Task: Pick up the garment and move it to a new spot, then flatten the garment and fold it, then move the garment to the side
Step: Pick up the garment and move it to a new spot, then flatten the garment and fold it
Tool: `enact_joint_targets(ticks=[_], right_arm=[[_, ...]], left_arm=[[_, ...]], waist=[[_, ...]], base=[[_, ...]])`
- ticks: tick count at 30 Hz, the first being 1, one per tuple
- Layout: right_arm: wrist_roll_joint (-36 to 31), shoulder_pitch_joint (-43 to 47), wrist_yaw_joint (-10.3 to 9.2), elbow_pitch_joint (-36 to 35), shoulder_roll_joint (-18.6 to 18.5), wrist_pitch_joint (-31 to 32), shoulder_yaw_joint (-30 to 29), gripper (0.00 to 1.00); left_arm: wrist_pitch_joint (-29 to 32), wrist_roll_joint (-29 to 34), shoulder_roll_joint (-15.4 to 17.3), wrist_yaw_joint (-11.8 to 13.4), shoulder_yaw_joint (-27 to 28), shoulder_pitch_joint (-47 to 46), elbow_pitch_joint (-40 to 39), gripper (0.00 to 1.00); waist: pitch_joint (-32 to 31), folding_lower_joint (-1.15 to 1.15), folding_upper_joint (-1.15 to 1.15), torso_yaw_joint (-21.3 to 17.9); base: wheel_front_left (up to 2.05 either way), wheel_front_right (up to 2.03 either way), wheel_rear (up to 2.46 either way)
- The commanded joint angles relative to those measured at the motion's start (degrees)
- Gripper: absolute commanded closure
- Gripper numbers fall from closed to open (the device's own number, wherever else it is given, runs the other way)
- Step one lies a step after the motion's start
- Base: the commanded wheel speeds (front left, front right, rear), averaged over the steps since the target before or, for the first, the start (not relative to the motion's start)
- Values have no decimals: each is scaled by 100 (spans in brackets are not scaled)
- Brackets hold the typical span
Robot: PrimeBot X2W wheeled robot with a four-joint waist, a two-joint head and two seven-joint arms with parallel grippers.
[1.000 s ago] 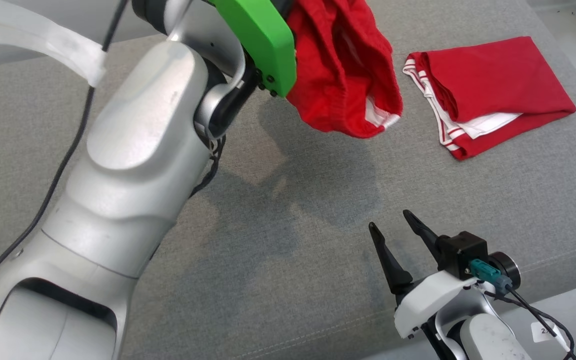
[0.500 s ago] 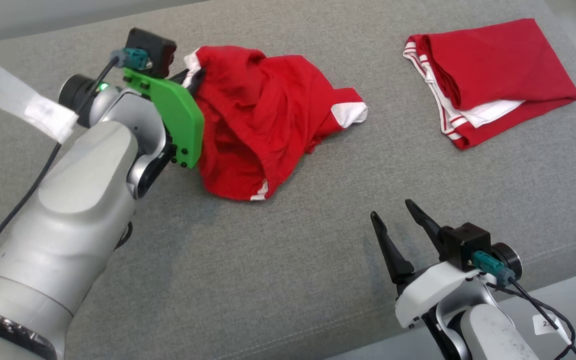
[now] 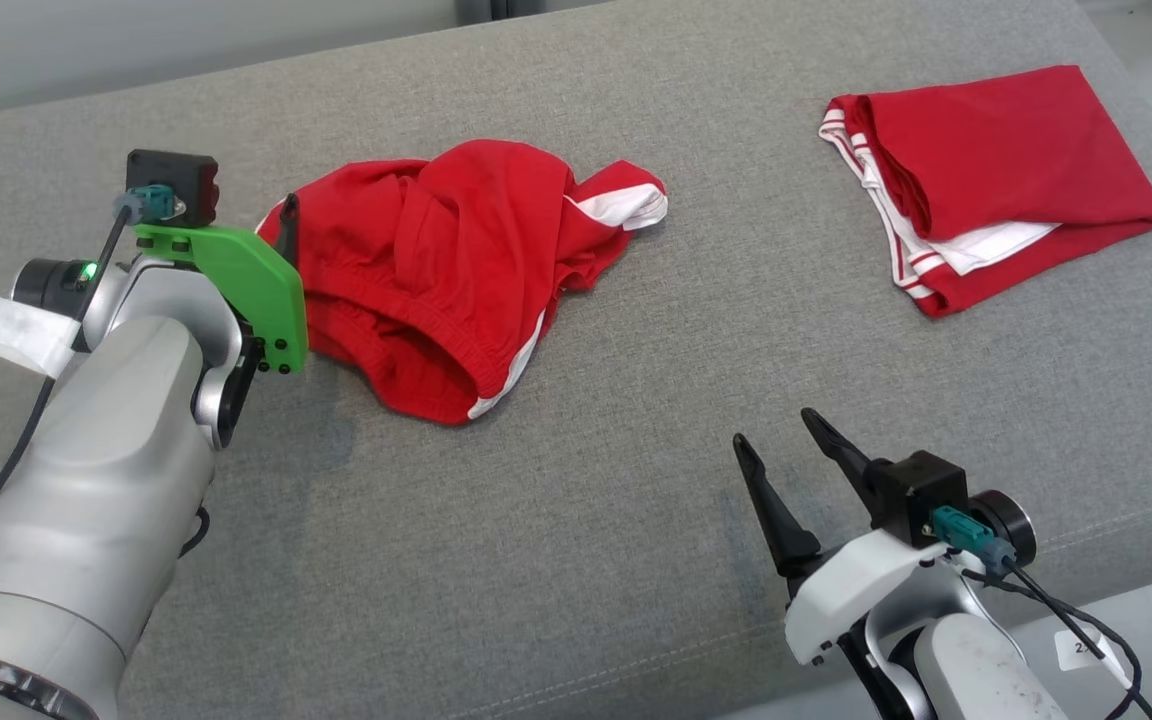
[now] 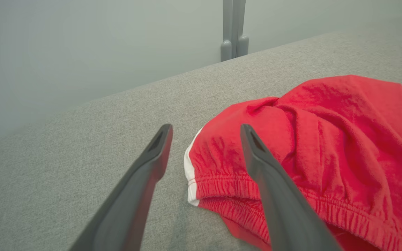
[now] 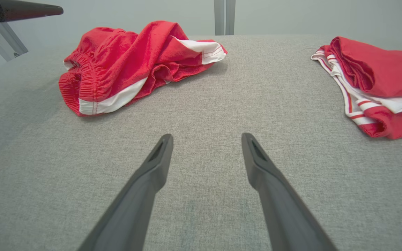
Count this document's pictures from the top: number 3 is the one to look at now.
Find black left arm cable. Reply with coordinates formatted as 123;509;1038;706
0;185;187;581

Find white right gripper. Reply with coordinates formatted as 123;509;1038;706
732;407;982;669

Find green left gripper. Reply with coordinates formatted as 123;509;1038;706
134;194;310;377

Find red shorts with white stripes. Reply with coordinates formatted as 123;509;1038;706
256;138;670;427

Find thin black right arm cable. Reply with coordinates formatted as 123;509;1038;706
961;570;1142;701

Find red and white shirt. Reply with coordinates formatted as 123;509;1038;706
818;65;1152;320

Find black cable with teal plug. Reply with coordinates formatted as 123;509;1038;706
931;505;1152;720

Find white paper cable tag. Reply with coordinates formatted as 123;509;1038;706
1054;628;1107;673

